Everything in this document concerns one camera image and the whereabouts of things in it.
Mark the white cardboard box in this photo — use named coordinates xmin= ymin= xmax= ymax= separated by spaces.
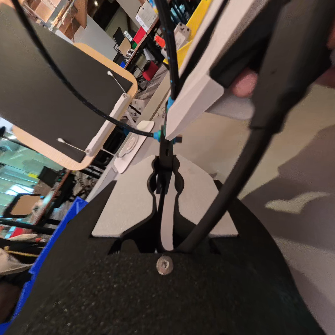
xmin=135 ymin=0 xmax=159 ymax=29

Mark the white power adapter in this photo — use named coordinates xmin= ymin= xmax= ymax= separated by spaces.
xmin=173 ymin=23 xmax=192 ymax=50

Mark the yellow plastic bin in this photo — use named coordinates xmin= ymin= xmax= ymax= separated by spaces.
xmin=163 ymin=0 xmax=213 ymax=66

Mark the wooden work table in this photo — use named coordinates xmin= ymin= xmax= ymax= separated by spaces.
xmin=123 ymin=16 xmax=161 ymax=72

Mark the black board on white stand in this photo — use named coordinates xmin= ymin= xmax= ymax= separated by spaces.
xmin=0 ymin=5 xmax=155 ymax=174

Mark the black square video switch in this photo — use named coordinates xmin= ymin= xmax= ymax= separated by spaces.
xmin=156 ymin=135 xmax=183 ymax=195

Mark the grey desk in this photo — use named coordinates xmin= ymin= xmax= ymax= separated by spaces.
xmin=86 ymin=65 xmax=335 ymax=335

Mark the red plastic bin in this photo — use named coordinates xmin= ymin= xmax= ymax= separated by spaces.
xmin=132 ymin=26 xmax=147 ymax=44

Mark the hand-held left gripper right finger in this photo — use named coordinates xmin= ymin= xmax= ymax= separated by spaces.
xmin=173 ymin=154 xmax=239 ymax=254

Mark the blue plastic bin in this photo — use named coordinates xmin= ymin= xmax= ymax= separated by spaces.
xmin=0 ymin=196 xmax=88 ymax=335

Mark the person's right hand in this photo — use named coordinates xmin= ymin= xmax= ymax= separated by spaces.
xmin=232 ymin=69 xmax=259 ymax=99

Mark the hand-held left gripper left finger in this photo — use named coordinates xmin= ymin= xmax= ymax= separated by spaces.
xmin=92 ymin=157 xmax=161 ymax=253

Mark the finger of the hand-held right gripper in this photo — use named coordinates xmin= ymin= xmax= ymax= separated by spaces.
xmin=165 ymin=0 xmax=265 ymax=141
xmin=178 ymin=0 xmax=236 ymax=87

